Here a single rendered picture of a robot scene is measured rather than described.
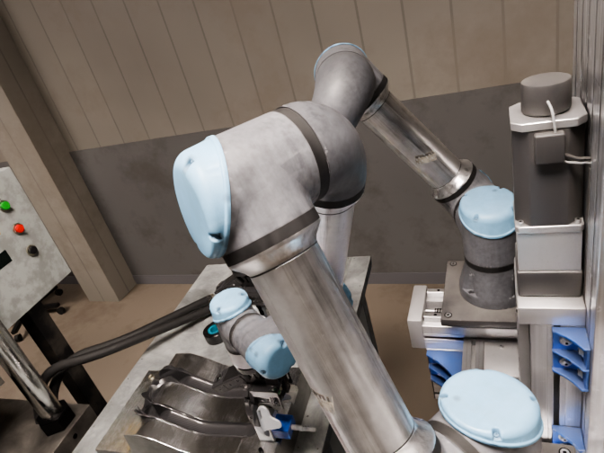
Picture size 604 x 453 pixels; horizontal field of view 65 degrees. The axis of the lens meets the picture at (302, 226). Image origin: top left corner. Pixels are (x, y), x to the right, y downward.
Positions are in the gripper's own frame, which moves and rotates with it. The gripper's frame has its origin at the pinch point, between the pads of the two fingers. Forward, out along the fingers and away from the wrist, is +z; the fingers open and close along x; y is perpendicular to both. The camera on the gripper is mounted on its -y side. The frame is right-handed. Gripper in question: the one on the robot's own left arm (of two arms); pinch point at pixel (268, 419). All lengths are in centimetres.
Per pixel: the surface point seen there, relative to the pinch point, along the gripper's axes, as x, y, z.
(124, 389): 16, -58, 15
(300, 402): 11.9, 2.1, 9.1
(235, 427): 0.8, -10.4, 5.3
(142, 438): -6.9, -29.9, 1.0
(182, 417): 0.8, -24.2, 3.2
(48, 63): 181, -187, -64
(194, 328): 43, -47, 15
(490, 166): 164, 55, 24
